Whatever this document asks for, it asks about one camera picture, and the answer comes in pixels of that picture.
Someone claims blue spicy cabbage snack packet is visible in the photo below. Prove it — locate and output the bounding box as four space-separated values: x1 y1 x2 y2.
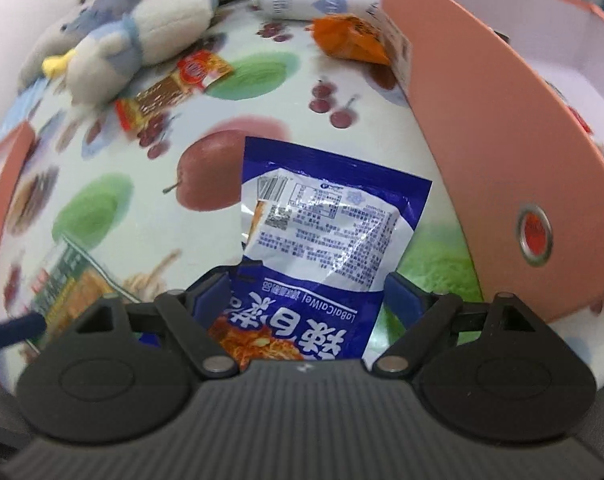
210 136 432 367

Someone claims green clear pickle snack packet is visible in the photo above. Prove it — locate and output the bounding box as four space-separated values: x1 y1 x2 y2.
25 236 139 352

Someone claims fruit print bed mat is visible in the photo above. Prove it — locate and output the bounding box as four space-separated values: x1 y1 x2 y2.
0 0 604 396

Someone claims pink box lid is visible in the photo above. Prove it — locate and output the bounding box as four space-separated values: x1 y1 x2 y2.
0 120 37 321

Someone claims brown red jerky snack packet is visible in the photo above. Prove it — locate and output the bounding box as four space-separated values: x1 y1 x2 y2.
114 50 235 132

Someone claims pink open storage box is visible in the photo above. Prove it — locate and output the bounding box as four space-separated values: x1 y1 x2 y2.
382 0 604 321

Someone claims orange snack packet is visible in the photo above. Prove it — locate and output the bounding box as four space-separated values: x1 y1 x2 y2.
309 14 391 66

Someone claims white blue plush toy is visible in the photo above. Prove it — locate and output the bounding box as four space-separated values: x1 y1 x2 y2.
18 0 218 106

